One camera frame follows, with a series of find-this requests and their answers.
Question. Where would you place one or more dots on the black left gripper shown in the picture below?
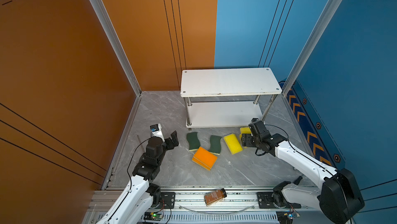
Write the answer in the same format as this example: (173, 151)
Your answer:
(173, 139)

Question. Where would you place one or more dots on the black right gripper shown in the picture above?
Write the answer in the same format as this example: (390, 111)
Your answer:
(245, 138)

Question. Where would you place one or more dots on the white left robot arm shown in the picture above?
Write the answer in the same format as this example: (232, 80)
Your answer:
(141, 193)

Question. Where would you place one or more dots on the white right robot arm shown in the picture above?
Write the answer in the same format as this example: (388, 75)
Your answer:
(335, 192)

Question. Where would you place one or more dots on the white two-tier shelf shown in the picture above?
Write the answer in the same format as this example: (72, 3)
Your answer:
(213, 83)

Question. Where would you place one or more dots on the yellow flat sponge stack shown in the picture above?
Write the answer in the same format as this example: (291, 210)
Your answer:
(244, 132)

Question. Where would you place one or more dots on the green scouring sponge left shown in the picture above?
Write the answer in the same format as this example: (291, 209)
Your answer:
(193, 141)

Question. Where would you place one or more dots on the green scouring sponge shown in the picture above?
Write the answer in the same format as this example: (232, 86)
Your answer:
(193, 141)
(215, 145)

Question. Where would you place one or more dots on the green scouring sponge right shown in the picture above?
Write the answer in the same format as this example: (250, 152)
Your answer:
(215, 145)

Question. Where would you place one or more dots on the orange sponge stack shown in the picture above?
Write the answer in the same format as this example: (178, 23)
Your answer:
(204, 158)

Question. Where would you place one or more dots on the brown spice bottle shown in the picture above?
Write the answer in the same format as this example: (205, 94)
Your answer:
(214, 196)

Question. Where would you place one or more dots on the green circuit board left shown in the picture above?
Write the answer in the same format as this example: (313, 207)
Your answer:
(153, 216)

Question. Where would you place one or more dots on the circuit board right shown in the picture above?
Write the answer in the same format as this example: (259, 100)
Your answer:
(287, 217)

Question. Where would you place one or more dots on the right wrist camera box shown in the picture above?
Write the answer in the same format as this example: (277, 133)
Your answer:
(257, 127)

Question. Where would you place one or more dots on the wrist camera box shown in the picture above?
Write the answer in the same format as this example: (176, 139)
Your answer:
(157, 130)
(257, 127)

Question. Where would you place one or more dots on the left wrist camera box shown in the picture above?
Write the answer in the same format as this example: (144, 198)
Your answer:
(157, 130)

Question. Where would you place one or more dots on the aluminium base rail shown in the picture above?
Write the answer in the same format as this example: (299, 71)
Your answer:
(200, 205)

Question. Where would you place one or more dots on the aluminium corner post left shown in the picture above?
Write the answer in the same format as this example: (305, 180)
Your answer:
(108, 27)

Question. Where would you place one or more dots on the aluminium corner post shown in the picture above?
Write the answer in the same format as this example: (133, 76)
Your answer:
(108, 27)
(324, 19)

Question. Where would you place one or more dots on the aluminium corner post right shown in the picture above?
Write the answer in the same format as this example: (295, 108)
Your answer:
(324, 19)

